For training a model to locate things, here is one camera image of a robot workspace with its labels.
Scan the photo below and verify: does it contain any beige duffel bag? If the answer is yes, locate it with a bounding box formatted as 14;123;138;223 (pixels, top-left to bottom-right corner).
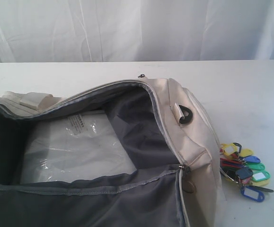
0;79;225;227

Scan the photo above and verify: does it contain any bunch of colourful key tags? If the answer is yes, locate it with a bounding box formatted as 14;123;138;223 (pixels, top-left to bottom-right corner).
220;142;274;202

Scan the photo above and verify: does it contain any clear plastic wrapped package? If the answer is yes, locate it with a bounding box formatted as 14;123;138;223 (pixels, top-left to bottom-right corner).
20;110;136;184

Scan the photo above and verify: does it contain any white backdrop curtain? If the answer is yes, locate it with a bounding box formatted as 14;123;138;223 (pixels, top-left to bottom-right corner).
0;0;274;62

